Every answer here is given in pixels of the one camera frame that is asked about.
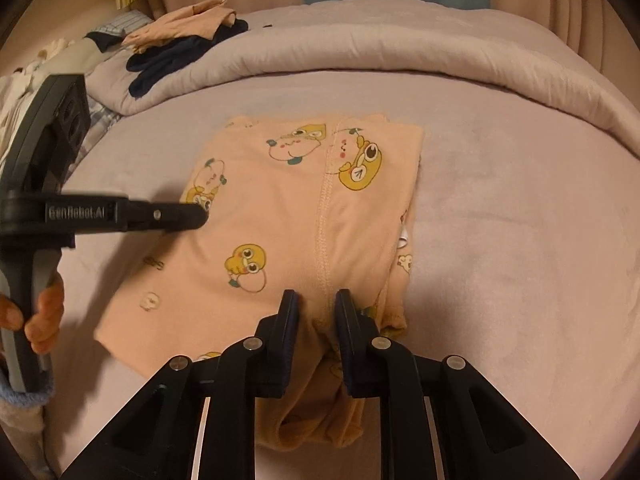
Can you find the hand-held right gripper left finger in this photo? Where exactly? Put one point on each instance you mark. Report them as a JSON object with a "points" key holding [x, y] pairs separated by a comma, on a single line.
{"points": [[289, 340]]}

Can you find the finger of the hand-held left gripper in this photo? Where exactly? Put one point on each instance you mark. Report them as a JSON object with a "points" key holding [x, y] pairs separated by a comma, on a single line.
{"points": [[170, 215]]}

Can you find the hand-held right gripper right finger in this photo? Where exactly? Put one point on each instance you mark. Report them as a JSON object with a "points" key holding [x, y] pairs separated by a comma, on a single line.
{"points": [[347, 340]]}

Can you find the pink cartoon print pajama top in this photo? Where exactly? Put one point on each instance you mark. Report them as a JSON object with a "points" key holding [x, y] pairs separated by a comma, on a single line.
{"points": [[280, 210]]}

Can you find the person's left forearm fleece sleeve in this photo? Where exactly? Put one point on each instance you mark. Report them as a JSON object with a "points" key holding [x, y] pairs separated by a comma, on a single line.
{"points": [[20, 410]]}

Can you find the folded navy clothes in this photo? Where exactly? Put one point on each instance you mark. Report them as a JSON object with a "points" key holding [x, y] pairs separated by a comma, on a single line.
{"points": [[165, 62]]}

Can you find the folded pink clothes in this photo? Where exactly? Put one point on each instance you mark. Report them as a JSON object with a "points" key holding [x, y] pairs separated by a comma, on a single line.
{"points": [[185, 22]]}

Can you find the person's left hand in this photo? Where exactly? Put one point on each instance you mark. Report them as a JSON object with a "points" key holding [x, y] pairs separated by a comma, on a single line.
{"points": [[47, 315]]}

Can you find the blue plaid duvet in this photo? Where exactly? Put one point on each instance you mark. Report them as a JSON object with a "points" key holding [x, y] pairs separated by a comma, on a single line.
{"points": [[100, 125]]}

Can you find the white crumpled cloth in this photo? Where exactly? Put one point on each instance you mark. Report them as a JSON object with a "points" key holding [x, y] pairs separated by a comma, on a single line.
{"points": [[17, 95]]}

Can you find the beige grey cloth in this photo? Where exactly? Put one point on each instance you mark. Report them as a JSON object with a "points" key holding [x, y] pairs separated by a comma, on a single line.
{"points": [[80, 57]]}

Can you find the cream plush cloth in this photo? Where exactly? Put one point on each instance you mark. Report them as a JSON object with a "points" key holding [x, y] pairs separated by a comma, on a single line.
{"points": [[52, 50]]}

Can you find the dark navy cloth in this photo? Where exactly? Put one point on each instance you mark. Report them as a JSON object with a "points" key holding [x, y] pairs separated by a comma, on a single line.
{"points": [[104, 41]]}

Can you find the striped pillow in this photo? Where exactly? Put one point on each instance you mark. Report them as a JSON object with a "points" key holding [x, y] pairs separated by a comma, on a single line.
{"points": [[125, 21]]}

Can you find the grey rolled comforter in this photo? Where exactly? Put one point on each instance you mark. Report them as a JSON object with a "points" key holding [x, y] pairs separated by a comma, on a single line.
{"points": [[400, 45]]}

